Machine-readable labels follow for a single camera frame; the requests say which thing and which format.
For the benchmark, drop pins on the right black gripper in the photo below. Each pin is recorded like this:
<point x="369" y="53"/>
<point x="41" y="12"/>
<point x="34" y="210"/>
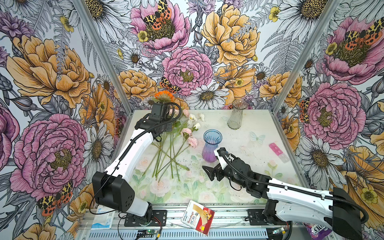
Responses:
<point x="217" y="169"/>

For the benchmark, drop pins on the aluminium frame post right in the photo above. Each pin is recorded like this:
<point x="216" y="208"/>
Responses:
<point x="321" y="25"/>

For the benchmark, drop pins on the clear glass vase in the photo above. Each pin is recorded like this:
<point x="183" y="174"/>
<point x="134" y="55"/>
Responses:
<point x="236" y="117"/>

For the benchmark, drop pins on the red white bandage box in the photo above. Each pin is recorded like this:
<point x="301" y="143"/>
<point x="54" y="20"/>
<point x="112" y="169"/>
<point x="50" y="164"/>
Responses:
<point x="198" y="217"/>

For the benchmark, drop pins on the white blue surgical packet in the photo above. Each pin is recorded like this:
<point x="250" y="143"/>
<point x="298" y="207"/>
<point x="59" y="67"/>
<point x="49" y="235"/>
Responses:
<point x="103" y="219"/>

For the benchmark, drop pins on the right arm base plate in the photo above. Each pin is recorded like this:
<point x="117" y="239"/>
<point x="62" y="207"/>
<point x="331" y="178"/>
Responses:
<point x="256" y="217"/>

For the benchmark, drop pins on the purple blue glass vase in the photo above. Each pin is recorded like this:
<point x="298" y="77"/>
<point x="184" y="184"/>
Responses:
<point x="212" y="140"/>

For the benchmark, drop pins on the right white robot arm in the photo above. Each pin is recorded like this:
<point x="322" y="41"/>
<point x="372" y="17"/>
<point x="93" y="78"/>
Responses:
<point x="335" y="209"/>

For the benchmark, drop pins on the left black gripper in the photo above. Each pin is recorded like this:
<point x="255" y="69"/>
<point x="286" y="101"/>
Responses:
<point x="168" y="128"/>

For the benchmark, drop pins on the purple candy bag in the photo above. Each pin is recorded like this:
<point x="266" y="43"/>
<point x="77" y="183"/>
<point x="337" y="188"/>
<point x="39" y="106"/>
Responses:
<point x="317" y="232"/>

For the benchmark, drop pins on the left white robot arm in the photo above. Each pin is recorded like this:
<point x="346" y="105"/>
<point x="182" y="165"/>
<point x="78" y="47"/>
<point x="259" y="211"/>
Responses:
<point x="111" y="186"/>

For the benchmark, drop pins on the aluminium frame post left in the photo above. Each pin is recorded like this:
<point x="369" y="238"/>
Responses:
<point x="93" y="34"/>

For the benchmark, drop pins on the pink carnation pair stem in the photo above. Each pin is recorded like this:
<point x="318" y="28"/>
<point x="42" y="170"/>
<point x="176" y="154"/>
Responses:
<point x="163" y="159"/>

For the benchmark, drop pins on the aluminium frame post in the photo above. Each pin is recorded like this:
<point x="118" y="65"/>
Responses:
<point x="93" y="34"/>
<point x="321" y="25"/>

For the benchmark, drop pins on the white small flower stem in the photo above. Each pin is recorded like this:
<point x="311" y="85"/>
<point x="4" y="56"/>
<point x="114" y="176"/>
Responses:
<point x="193" y="120"/>

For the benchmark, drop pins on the green circuit board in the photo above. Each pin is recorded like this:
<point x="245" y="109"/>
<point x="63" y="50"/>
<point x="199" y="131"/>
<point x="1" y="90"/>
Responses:
<point x="148" y="234"/>

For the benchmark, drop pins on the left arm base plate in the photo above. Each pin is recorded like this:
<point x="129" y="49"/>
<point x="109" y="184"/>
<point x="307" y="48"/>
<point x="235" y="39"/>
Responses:
<point x="154" y="218"/>

